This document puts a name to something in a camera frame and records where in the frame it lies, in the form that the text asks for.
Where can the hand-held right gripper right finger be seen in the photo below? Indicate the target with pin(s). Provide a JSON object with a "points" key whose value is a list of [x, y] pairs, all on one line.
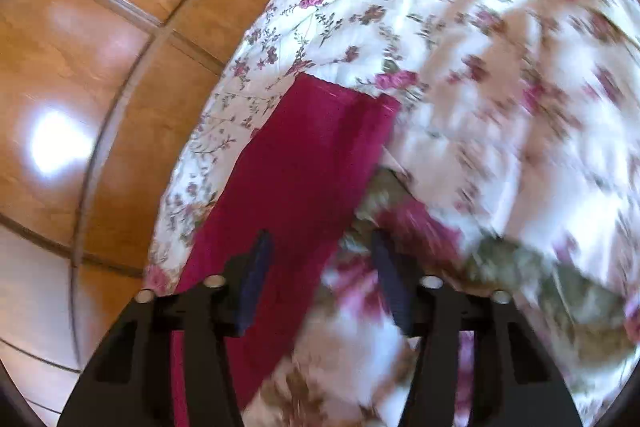
{"points": [[392, 287]]}

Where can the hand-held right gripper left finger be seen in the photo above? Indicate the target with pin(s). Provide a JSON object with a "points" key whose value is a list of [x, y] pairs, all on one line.
{"points": [[257, 279]]}

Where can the dark red garment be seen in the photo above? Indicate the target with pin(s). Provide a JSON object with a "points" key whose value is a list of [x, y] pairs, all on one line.
{"points": [[300, 167]]}

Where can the floral bedspread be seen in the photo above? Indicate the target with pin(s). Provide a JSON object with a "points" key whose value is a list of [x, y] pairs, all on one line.
{"points": [[500, 107]]}

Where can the wooden wardrobe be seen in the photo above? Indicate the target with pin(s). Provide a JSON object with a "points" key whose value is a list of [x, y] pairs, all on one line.
{"points": [[100, 57]]}

